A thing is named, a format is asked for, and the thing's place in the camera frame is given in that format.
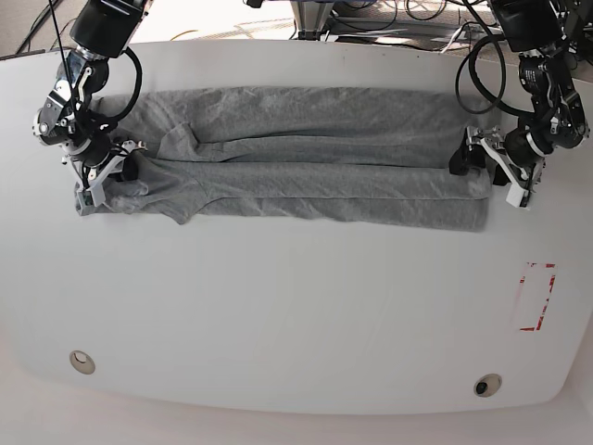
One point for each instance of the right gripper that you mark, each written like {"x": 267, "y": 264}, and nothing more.
{"x": 93, "y": 162}

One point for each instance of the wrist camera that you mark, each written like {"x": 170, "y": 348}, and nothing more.
{"x": 89, "y": 200}
{"x": 519, "y": 197}

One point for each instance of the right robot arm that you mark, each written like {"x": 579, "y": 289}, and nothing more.
{"x": 102, "y": 31}

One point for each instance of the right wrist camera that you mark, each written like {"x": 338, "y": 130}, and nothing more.
{"x": 89, "y": 200}

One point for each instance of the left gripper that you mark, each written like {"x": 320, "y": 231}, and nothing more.
{"x": 508, "y": 157}

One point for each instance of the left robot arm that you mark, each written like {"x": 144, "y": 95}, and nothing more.
{"x": 543, "y": 34}

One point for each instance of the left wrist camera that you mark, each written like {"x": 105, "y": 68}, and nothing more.
{"x": 519, "y": 197}

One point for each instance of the aluminium frame stand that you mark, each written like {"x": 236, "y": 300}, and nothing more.
{"x": 310, "y": 18}

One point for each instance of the red tape rectangle marking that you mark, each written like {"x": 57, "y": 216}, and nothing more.
{"x": 535, "y": 289}

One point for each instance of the dark table grommet hole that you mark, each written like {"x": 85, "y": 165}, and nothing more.
{"x": 487, "y": 386}

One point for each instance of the grey printed t-shirt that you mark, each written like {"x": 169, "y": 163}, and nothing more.
{"x": 344, "y": 154}

